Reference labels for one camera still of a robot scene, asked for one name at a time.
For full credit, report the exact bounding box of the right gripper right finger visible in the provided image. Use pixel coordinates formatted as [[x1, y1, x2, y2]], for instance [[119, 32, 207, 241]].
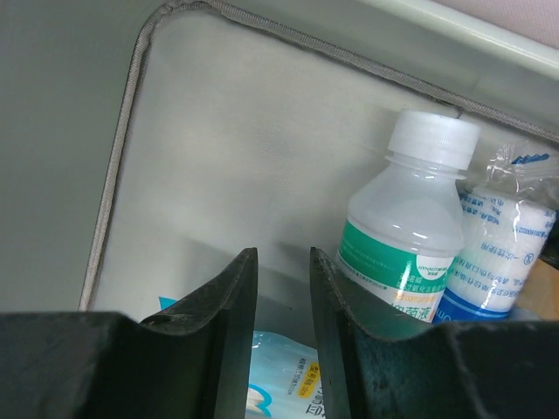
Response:
[[309, 248, 558, 418]]

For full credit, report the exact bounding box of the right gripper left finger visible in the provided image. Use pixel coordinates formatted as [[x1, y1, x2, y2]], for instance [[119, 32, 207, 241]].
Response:
[[1, 248, 259, 418]]

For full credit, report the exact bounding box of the large blue packet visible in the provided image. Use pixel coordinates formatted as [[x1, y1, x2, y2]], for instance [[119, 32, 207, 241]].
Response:
[[156, 295, 327, 419]]

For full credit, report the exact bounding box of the white blue small bottle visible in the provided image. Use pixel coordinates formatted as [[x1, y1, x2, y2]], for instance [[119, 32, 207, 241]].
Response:
[[433, 142, 558, 323]]

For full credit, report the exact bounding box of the white green bottle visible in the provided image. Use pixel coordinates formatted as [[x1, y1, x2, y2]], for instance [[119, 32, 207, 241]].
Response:
[[336, 110, 480, 323]]

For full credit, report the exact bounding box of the pink medicine kit case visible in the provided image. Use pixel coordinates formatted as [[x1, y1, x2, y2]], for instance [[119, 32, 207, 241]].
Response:
[[1, 1, 558, 344]]

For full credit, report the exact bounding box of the brown medicine bottle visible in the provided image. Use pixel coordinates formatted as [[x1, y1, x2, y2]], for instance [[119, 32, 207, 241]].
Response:
[[517, 259, 558, 320]]

